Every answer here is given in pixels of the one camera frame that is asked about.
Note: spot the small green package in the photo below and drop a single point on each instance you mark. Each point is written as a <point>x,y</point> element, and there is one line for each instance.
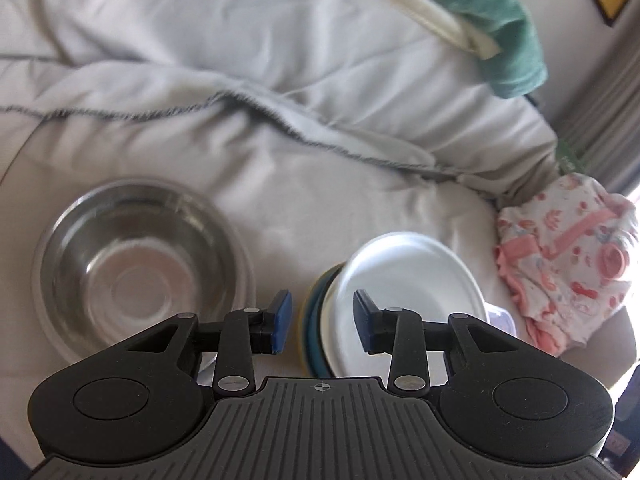
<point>567,157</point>

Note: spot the blue enamel bowl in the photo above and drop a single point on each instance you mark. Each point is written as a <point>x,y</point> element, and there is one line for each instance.
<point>315,330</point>

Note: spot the light grey blanket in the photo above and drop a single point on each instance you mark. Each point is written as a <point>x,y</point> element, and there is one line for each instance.
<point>300,60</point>

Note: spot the white printed paper bowl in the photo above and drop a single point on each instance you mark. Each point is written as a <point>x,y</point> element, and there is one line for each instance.
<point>415,280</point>

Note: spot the grey curtain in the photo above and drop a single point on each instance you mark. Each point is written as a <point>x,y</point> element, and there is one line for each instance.
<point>605,110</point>

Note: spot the grey chair cushion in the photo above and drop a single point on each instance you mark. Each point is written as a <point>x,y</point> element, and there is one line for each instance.
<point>610,340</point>

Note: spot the pink floral clothing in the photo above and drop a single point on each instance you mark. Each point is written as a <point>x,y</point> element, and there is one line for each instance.
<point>565,260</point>

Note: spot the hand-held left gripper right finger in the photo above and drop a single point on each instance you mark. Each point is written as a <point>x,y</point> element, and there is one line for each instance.
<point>364,325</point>

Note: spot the stainless steel bowl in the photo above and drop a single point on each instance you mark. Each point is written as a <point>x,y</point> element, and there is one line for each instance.
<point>135,260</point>

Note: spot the red plastic tray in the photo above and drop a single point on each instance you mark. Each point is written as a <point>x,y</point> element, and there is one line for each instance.
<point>502,319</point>

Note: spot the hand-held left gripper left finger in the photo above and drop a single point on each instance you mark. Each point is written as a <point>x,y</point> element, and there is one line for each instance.
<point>281,322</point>

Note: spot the green towel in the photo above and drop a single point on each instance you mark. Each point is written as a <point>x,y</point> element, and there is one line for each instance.
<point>500,25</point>

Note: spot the cream cloth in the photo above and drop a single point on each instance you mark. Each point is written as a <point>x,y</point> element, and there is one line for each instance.
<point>425,7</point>

